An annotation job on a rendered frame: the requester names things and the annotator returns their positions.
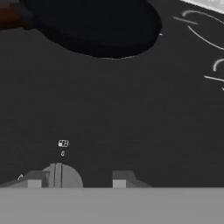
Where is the black glass hob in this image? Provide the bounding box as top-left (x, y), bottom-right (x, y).
top-left (0, 0), bottom-right (224, 189)

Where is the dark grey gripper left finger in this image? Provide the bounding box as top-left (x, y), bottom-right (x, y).
top-left (0, 171), bottom-right (50, 189)

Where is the grey round stove knob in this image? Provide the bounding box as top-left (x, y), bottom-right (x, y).
top-left (40, 162), bottom-right (84, 189)

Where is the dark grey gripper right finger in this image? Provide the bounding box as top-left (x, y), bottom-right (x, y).
top-left (112, 171), bottom-right (152, 189)

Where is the black frying pan brown handle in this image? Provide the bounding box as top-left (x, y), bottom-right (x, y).
top-left (0, 0), bottom-right (163, 60)

